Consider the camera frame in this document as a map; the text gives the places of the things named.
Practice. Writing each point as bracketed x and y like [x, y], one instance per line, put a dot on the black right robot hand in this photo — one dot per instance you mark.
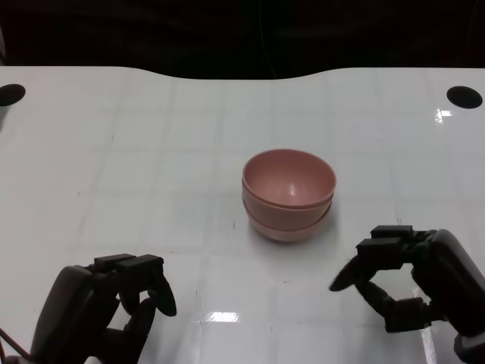
[447, 269]

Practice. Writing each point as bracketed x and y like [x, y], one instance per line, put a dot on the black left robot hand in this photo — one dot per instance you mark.
[64, 303]

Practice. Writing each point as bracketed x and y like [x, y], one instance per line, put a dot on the pink plastic bowl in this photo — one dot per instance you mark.
[288, 217]
[288, 234]
[288, 178]

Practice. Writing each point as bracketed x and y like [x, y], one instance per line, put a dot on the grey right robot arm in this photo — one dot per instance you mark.
[471, 349]

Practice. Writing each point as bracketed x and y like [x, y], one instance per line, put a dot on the black table grommet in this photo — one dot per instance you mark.
[11, 95]
[464, 97]

